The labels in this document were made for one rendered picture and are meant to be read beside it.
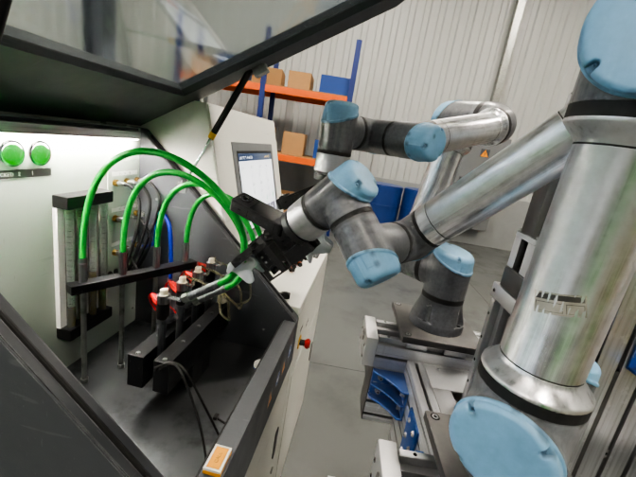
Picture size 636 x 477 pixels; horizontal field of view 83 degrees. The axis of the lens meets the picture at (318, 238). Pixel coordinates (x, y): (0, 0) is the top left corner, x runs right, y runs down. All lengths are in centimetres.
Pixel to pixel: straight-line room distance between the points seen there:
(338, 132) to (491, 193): 34
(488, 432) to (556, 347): 12
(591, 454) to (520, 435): 52
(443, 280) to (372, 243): 51
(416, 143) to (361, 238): 28
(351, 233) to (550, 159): 28
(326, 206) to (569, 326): 35
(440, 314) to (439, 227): 48
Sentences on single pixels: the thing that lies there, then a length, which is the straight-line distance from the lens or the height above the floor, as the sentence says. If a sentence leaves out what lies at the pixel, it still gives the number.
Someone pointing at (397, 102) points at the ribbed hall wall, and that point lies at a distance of 729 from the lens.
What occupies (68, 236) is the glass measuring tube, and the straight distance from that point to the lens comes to 101.
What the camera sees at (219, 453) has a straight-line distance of 73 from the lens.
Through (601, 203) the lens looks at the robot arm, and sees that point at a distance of 42.
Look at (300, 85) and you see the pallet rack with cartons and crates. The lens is 612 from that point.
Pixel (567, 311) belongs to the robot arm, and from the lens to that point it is 43.
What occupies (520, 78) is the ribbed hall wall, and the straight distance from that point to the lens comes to 790.
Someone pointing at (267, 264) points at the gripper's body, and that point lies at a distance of 70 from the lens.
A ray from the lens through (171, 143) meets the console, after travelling 120.
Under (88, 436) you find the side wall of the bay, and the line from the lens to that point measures 61.
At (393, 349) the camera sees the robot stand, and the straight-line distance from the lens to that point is 108.
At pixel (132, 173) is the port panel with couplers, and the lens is 119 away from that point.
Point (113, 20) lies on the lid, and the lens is 74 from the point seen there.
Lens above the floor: 149
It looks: 15 degrees down
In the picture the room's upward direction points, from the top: 9 degrees clockwise
